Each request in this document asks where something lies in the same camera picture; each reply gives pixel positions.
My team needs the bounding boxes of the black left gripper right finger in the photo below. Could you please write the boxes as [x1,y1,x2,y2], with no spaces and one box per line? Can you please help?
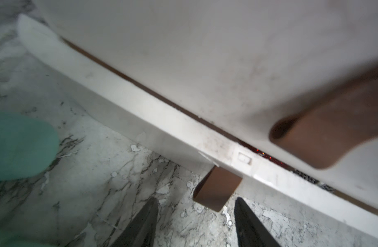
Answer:
[234,197,280,247]

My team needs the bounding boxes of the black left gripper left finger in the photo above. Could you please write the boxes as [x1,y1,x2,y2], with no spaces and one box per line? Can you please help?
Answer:
[111,198,159,247]

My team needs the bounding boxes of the white bottom drawer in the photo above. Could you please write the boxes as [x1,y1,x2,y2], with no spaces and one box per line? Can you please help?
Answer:
[17,14,378,239]

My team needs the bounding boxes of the white drawer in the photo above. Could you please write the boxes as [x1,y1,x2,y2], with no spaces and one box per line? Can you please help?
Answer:
[17,14,378,239]
[35,1,378,208]

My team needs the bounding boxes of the teal toy microphone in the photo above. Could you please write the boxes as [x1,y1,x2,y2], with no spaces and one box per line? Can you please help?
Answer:
[0,111,59,181]

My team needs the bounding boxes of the brown bottom drawer handle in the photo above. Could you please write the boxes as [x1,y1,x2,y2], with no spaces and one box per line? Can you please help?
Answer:
[193,166,243,212]

